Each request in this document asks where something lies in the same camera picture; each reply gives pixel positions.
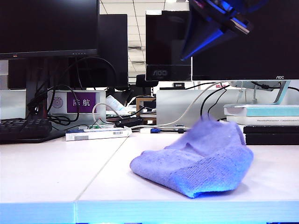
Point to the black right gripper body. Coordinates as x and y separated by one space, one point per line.
210 9

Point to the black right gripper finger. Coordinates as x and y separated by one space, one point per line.
198 32

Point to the purple-blue microfibre rag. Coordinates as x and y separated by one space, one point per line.
198 163

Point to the right AOC black monitor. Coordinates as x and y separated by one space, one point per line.
257 46

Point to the black office chair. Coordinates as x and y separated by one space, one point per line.
141 81

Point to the silver partition panel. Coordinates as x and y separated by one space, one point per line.
11 105
172 107

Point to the plain black monitor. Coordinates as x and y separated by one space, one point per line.
114 46

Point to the wooden desk riser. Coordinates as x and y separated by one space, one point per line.
139 102

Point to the white neuroscience book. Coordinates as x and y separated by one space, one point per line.
238 121

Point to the silver monitor stand base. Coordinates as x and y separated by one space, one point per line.
283 93

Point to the teal book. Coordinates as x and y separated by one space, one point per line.
268 111

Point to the blue VGA connector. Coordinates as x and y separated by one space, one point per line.
154 130

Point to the white blue packet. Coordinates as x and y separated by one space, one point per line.
114 103

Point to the white adapter box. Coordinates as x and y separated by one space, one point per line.
144 130

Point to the white nameplate holder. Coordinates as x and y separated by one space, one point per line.
101 98

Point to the black flat box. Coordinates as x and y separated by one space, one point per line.
268 139
268 129

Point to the green circuit board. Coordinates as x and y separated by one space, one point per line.
93 127

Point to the white blue medicine box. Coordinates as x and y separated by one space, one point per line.
98 135

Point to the purple name card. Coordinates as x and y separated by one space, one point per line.
70 109

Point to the black monitor red logo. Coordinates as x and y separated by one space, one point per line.
46 23

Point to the dark monitor stand column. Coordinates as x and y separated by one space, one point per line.
35 81

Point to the black keyboard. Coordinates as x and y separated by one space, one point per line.
23 128

